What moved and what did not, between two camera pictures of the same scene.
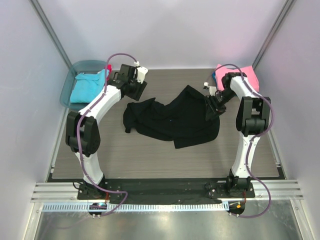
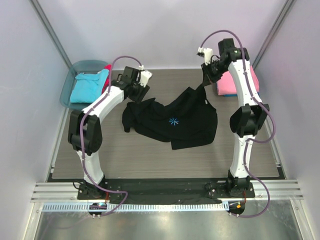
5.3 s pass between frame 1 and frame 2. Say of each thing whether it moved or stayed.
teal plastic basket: stayed
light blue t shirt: stayed
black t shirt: stayed
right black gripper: moved
